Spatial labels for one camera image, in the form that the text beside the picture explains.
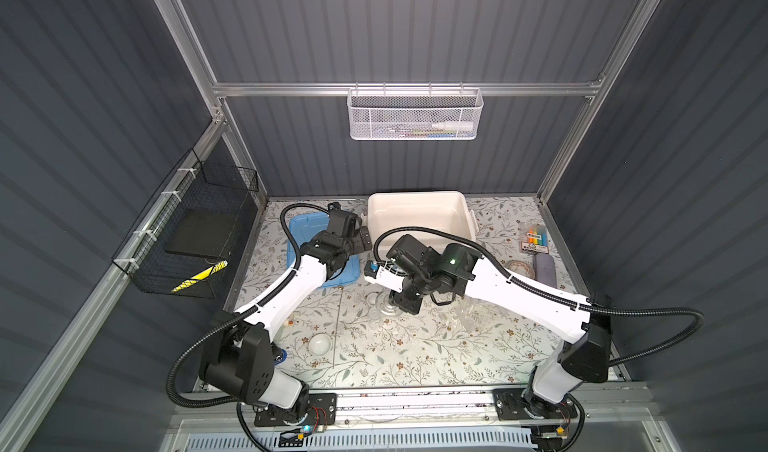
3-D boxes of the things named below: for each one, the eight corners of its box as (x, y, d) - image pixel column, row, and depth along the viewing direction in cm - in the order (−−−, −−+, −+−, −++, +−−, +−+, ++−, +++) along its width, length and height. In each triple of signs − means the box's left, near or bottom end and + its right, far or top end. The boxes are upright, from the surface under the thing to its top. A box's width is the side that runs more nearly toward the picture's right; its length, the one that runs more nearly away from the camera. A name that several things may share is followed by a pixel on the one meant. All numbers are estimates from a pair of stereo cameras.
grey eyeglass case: (534, 283, 98) (538, 278, 95) (533, 255, 105) (537, 250, 102) (552, 287, 97) (556, 282, 94) (550, 259, 104) (554, 254, 101)
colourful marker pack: (521, 249, 107) (522, 246, 105) (522, 224, 114) (524, 221, 113) (546, 255, 105) (548, 252, 103) (546, 230, 112) (548, 226, 111)
